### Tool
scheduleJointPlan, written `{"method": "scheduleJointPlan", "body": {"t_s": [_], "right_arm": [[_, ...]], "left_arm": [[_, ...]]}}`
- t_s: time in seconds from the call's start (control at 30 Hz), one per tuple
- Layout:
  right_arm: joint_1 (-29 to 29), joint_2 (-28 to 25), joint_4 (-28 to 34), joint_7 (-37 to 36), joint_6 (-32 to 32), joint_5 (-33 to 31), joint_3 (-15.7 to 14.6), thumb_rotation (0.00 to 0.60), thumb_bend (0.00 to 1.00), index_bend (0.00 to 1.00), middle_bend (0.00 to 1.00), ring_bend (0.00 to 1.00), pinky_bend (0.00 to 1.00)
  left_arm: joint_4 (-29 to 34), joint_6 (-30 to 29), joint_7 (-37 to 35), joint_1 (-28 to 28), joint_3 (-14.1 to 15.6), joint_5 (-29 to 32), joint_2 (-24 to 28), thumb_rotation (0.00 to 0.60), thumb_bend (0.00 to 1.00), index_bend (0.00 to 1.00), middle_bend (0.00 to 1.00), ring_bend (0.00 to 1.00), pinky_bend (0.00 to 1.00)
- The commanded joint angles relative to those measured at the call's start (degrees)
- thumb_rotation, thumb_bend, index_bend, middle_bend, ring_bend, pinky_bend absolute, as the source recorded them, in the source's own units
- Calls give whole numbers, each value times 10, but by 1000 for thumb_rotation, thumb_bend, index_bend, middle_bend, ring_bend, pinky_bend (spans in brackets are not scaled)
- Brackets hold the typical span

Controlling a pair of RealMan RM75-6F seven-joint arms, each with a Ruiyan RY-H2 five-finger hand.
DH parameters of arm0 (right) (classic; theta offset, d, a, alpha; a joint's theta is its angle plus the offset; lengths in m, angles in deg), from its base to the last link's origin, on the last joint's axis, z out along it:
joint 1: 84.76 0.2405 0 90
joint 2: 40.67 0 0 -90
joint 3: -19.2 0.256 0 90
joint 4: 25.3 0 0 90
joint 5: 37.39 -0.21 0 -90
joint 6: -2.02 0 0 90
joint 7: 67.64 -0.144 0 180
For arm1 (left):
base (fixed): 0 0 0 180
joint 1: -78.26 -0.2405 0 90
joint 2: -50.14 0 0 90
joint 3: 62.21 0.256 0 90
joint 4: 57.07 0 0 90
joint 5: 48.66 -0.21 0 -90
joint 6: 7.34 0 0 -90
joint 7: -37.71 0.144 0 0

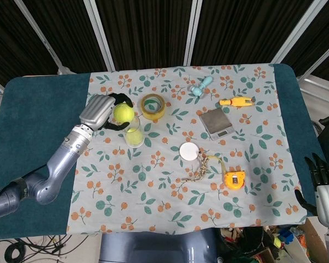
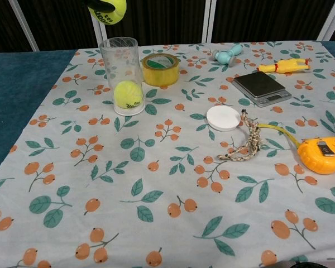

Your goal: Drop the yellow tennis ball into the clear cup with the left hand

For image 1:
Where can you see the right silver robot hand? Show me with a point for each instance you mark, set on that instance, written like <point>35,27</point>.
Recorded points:
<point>322,183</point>

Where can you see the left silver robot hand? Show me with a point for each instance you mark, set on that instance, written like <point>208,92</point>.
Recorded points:
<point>96,111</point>

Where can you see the yellow-green tennis ball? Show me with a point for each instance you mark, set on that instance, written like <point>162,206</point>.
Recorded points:
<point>123,113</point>

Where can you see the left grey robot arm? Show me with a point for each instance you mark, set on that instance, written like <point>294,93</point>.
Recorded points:
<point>41,175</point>

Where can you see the clear plastic cup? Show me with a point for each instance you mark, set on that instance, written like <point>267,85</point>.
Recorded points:
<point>133,132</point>

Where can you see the yellow packing tape roll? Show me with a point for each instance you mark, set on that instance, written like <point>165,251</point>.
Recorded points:
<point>153,107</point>

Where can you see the teal table mat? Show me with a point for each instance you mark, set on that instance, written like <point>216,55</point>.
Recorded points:
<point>35,115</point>

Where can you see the cardboard box with clutter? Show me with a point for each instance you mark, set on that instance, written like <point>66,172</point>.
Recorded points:
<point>274,243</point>

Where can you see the orange tape measure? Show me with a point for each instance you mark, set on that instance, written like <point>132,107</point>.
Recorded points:
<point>235,179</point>

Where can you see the round white disc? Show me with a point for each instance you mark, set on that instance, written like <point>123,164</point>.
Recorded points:
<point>189,151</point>

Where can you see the light blue handheld fan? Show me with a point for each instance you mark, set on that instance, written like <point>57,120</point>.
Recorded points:
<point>201,86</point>

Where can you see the floral patterned tablecloth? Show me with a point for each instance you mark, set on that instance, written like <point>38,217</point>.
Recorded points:
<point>181,191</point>

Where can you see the silver digital kitchen scale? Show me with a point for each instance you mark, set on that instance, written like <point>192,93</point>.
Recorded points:
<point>216,123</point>

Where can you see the blue-grey robot torso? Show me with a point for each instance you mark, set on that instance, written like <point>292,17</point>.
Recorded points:
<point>159,246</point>

